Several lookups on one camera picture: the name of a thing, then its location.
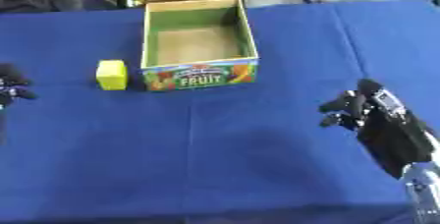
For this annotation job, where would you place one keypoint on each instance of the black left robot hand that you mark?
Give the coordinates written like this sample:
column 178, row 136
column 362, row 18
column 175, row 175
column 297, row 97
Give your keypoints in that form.
column 10, row 87

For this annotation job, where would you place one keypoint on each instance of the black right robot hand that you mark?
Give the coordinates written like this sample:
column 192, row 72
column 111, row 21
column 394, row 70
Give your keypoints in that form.
column 389, row 133

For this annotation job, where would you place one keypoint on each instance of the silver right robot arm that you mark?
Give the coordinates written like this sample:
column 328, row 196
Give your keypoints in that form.
column 425, row 192

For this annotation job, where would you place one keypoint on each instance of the open cardboard box green inside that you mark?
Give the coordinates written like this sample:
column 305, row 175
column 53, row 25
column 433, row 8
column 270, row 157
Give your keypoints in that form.
column 198, row 46

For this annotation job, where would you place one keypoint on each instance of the yellow-green block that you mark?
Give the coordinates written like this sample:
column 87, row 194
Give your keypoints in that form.
column 112, row 74

